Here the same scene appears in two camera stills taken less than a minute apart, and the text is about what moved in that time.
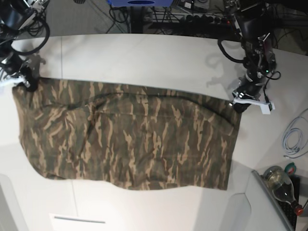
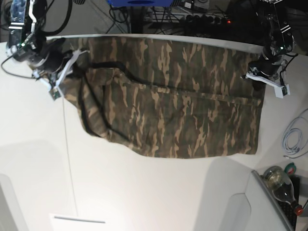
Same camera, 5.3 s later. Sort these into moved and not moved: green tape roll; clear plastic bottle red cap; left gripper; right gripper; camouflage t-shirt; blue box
Moved: left gripper; camouflage t-shirt; right gripper
Not moved: blue box; green tape roll; clear plastic bottle red cap
